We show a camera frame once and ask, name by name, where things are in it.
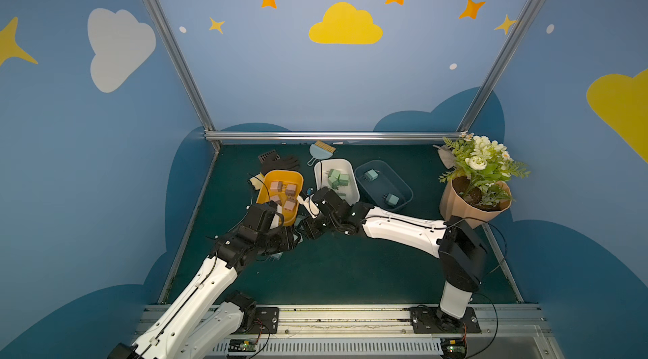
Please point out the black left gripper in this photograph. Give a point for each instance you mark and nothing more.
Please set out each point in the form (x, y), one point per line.
(283, 237)

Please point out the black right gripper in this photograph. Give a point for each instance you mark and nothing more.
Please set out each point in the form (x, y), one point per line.
(315, 224)

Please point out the green plug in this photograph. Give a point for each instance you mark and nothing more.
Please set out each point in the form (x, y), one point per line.
(343, 179)
(333, 175)

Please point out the pink plug front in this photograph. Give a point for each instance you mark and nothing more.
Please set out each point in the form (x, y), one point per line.
(290, 205)

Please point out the blue plug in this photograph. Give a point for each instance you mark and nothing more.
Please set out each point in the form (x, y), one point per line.
(371, 175)
(391, 200)

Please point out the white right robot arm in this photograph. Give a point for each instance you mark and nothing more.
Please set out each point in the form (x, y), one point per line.
(460, 250)

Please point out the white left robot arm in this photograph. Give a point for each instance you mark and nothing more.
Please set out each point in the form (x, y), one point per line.
(186, 330)

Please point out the white storage box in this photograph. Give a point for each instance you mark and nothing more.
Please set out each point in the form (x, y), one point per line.
(349, 193)

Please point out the yellow storage box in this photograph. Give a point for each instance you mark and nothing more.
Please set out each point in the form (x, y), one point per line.
(286, 177)

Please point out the transparent blue storage box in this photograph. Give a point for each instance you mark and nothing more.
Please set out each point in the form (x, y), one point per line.
(388, 182)

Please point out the light blue dustpan brush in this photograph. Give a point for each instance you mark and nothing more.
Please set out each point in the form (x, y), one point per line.
(320, 151)

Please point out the black rubber glove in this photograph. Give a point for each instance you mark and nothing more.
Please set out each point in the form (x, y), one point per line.
(271, 161)

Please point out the pink ribbed flower pot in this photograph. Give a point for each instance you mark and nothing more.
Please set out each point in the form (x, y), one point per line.
(452, 204)

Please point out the artificial green white plant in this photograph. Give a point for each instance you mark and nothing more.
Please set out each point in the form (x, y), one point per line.
(480, 169)

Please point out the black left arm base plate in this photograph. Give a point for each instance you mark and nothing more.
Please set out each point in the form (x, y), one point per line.
(264, 319)

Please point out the aluminium frame rail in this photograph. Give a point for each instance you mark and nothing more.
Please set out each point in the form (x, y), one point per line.
(329, 136)

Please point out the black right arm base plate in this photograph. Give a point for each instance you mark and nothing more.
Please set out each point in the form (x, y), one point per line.
(431, 320)

